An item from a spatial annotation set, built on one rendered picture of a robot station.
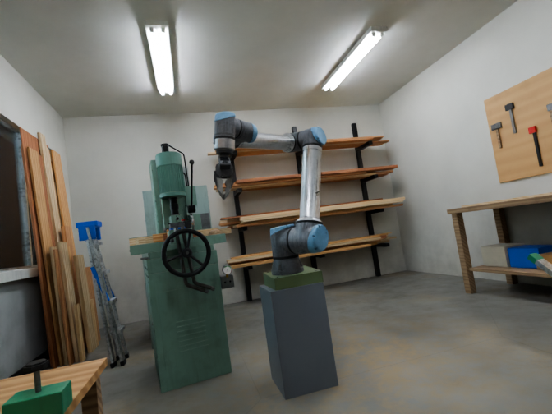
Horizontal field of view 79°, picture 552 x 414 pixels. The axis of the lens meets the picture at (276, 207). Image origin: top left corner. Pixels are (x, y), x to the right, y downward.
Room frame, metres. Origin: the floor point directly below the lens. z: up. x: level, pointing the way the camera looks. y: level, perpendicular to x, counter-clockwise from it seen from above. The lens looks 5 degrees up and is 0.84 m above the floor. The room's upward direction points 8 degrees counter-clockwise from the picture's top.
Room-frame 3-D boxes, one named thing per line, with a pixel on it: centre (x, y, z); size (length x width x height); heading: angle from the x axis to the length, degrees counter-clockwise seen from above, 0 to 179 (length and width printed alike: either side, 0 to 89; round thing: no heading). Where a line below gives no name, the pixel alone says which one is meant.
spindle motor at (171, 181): (2.33, 0.70, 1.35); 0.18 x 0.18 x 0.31
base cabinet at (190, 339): (2.44, 0.75, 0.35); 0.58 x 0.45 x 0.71; 24
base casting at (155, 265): (2.44, 0.75, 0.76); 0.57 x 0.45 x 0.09; 24
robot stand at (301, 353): (1.98, -0.02, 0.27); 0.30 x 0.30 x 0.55; 15
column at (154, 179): (2.60, 0.82, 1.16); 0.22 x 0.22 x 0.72; 24
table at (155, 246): (2.23, 0.66, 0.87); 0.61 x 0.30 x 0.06; 114
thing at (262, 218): (4.73, -0.53, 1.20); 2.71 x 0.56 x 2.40; 105
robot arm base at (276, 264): (1.98, -0.02, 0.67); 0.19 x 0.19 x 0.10
